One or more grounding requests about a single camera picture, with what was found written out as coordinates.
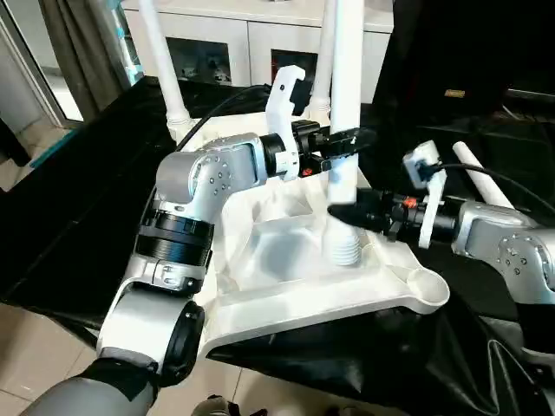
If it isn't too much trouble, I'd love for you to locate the white plastic table leg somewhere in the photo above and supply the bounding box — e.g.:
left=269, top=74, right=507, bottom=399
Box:
left=310, top=0, right=339, bottom=114
left=451, top=141, right=518, bottom=211
left=137, top=0, right=192, bottom=131
left=325, top=0, right=371, bottom=270

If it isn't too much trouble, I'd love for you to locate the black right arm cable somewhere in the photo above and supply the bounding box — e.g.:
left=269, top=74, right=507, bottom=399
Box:
left=429, top=160, right=555, bottom=219

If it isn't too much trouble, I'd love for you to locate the black table mat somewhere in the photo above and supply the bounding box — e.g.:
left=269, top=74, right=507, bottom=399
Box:
left=0, top=78, right=555, bottom=416

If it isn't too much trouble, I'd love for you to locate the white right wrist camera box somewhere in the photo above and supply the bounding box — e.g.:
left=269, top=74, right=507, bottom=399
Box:
left=402, top=140, right=449, bottom=250

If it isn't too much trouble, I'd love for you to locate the white glass door cabinet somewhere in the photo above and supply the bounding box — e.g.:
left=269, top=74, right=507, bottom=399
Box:
left=121, top=0, right=395, bottom=107

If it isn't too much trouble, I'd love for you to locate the light blue background object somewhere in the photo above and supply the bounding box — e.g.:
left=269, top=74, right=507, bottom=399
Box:
left=104, top=0, right=145, bottom=88

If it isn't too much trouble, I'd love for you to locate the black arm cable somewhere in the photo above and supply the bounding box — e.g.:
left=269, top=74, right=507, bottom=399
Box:
left=429, top=160, right=555, bottom=219
left=178, top=82, right=274, bottom=157

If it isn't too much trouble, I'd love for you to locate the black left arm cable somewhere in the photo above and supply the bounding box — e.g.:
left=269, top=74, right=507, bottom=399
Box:
left=178, top=82, right=274, bottom=157

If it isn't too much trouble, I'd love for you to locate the black left robot foot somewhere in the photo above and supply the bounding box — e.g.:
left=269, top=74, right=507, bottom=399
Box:
left=193, top=394, right=240, bottom=416

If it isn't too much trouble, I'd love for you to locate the white plastic table top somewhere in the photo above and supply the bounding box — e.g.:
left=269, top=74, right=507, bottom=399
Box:
left=173, top=108, right=452, bottom=361

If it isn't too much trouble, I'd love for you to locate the grey curtain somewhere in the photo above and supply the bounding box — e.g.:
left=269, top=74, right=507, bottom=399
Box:
left=39, top=0, right=131, bottom=122

